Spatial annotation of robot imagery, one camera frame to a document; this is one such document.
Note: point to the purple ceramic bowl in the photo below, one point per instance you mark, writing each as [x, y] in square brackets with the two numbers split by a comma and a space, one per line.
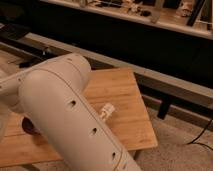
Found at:
[28, 127]

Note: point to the wooden table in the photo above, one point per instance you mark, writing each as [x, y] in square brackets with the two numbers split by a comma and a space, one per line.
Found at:
[130, 121]

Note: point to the white plastic bottle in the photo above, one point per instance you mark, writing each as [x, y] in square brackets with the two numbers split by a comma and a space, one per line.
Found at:
[107, 111]

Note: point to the long wooden shelf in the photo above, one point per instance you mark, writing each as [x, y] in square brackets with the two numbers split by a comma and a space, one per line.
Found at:
[162, 18]

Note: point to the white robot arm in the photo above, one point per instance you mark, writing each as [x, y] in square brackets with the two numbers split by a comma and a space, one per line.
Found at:
[51, 95]

